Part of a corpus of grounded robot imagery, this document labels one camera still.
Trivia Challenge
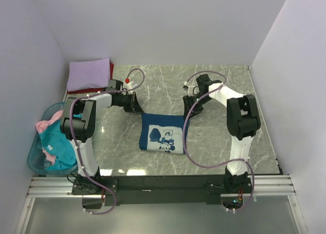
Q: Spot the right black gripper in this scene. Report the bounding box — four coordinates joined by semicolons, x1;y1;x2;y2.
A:
183;93;212;120

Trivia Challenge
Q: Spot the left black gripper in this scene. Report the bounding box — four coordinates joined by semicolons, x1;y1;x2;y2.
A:
117;92;144;114

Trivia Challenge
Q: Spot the dark blue t shirt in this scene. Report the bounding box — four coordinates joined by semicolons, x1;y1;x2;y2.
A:
139;113;188;155

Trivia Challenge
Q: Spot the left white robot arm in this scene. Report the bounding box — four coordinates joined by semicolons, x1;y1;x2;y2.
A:
60;78;144;194

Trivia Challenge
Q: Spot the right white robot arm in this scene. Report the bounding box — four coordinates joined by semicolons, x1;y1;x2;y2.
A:
182;71;261;193

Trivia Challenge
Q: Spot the folded red t shirt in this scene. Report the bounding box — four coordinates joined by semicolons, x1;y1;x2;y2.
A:
67;62;114;94

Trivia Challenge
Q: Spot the folded lavender t shirt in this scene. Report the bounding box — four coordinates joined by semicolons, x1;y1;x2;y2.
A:
67;58;111;92

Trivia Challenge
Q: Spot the black base beam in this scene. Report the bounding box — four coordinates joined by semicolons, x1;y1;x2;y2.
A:
71;174;253;209

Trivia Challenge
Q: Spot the teal t shirt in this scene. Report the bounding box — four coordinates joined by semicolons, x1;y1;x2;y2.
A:
44;133;76;170

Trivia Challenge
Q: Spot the pink t shirt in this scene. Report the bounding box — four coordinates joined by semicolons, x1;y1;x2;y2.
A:
36;110;63;165

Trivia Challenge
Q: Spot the clear blue plastic basket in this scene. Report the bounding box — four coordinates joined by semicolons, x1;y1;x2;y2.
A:
27;102;77;177

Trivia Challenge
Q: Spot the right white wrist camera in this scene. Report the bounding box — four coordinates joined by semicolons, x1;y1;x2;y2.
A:
183;81;197;97

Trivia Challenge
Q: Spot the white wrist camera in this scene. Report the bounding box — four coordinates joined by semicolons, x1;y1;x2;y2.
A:
183;81;197;97
123;78;137;95

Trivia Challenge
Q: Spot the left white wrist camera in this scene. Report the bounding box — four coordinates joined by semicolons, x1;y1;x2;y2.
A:
123;78;137;95

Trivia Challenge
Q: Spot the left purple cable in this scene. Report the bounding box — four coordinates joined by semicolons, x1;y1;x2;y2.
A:
70;68;146;216

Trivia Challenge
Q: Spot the purple cable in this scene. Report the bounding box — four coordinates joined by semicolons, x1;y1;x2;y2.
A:
181;70;255;212
70;68;146;216

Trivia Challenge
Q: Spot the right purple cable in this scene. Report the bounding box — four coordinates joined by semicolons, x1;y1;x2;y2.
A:
181;70;255;212

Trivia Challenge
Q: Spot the aluminium rail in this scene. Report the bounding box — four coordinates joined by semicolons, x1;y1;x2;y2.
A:
27;175;296;198

